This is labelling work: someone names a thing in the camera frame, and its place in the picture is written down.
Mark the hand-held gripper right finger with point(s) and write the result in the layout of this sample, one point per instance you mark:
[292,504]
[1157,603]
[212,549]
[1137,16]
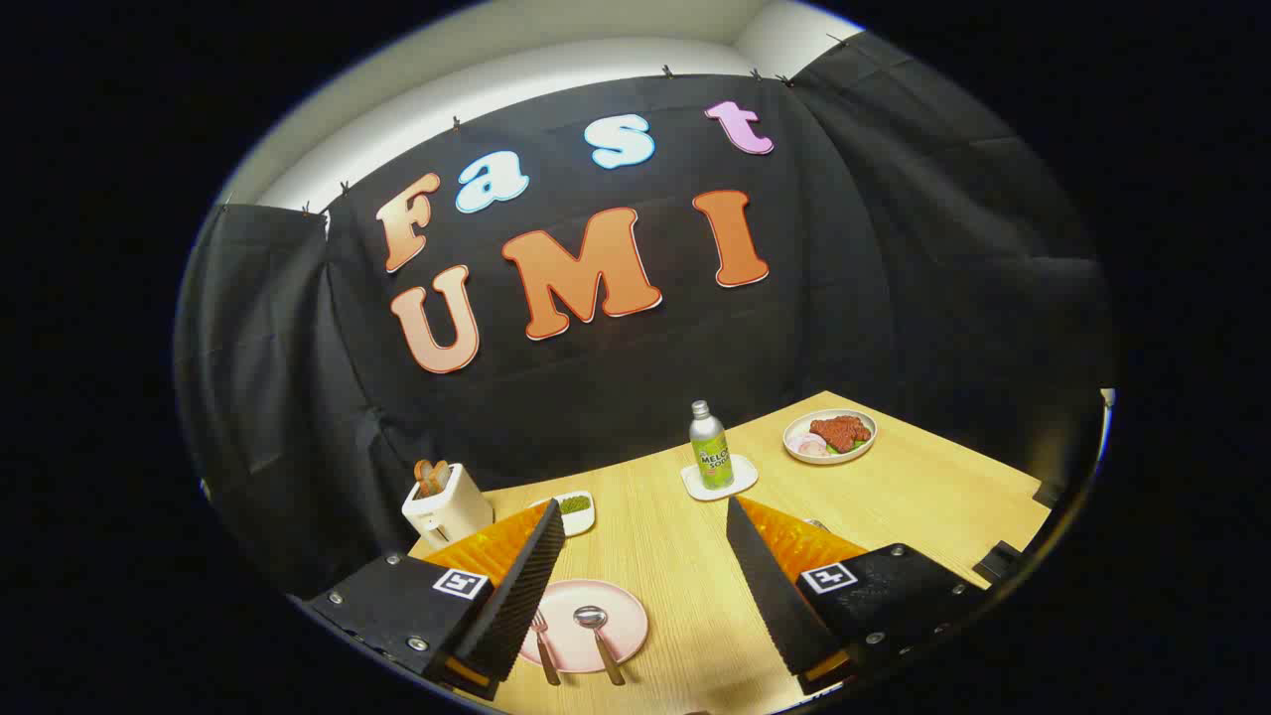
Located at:
[770,586]

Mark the white toaster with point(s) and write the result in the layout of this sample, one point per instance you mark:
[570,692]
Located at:
[452,506]

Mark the pink round plate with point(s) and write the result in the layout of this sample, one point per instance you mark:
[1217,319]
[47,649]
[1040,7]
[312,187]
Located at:
[621,606]

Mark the white divided bean dish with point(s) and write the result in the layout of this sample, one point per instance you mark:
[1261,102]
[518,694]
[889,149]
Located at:
[576,511]

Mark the pink ham slices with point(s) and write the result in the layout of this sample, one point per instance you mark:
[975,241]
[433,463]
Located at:
[810,446]

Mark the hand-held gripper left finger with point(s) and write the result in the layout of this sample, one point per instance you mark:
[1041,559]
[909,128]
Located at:
[531,581]

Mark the red-brown meat piece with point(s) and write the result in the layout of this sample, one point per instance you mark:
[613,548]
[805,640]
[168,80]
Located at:
[839,433]

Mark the white oval food plate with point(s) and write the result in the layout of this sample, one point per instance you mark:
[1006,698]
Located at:
[799,429]

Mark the white square coaster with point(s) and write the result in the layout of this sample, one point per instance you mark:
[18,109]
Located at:
[743,477]

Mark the toast slices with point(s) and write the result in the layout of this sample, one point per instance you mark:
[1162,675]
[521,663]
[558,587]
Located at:
[431,479]

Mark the green soda bottle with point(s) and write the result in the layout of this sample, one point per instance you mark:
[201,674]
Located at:
[711,452]

